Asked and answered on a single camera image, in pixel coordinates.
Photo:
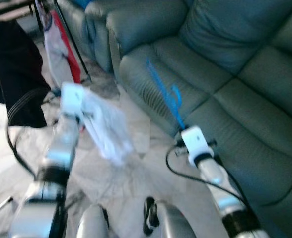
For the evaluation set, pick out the blue plastic clothes hanger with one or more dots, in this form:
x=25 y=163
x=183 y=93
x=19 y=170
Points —
x=173 y=106

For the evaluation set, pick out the white shirt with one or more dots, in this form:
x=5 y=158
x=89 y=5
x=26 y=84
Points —
x=109 y=129

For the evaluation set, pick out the silver right robot leg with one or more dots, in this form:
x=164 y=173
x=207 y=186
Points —
x=173 y=223

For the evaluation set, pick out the silver robot leg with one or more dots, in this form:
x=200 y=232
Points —
x=92 y=223
x=173 y=223

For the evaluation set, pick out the green leather sofa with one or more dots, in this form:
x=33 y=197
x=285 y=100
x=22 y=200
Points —
x=225 y=74

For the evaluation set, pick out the silver left robot leg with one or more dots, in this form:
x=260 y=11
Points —
x=92 y=223

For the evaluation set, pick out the black metal clothes rack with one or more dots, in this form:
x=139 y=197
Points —
x=74 y=44

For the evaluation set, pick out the white red hanging garment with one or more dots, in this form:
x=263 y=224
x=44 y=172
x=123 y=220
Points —
x=59 y=49

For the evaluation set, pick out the dark navy hanging garment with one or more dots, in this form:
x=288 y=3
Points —
x=17 y=69

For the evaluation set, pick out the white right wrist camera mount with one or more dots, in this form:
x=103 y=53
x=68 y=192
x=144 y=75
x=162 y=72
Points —
x=194 y=141

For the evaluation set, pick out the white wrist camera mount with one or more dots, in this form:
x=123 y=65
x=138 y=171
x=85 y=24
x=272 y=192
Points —
x=194 y=141
x=72 y=99

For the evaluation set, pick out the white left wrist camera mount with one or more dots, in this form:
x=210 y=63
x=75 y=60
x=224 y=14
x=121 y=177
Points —
x=72 y=99

